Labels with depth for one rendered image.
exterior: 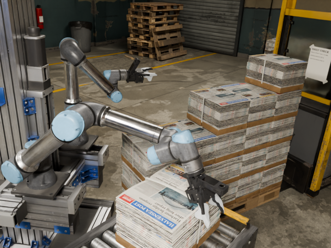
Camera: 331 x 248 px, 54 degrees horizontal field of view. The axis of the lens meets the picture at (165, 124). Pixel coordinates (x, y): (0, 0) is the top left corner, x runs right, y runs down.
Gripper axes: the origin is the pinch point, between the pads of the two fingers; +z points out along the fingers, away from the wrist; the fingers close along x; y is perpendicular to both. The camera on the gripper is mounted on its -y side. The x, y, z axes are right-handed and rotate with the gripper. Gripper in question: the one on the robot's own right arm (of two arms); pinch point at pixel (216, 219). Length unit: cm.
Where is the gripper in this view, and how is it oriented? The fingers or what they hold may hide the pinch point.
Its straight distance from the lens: 128.6
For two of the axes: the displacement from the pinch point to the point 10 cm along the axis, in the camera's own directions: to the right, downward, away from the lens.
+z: 3.5, 9.4, 0.6
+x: -6.4, 2.8, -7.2
